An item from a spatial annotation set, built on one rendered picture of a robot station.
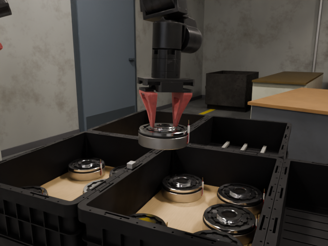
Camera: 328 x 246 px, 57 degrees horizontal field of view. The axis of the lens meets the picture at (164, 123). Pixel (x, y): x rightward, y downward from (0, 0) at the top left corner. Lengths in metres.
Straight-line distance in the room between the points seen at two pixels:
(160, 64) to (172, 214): 0.33
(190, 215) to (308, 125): 2.02
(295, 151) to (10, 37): 3.13
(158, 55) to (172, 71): 0.04
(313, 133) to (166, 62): 2.13
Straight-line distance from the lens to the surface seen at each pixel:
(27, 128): 4.02
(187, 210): 0.71
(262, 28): 7.23
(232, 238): 0.58
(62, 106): 4.29
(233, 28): 7.44
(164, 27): 0.59
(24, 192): 0.62
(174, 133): 0.58
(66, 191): 0.84
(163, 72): 0.58
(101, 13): 4.75
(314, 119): 2.60
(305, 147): 2.66
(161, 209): 0.72
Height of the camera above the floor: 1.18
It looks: 14 degrees down
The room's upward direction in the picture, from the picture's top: straight up
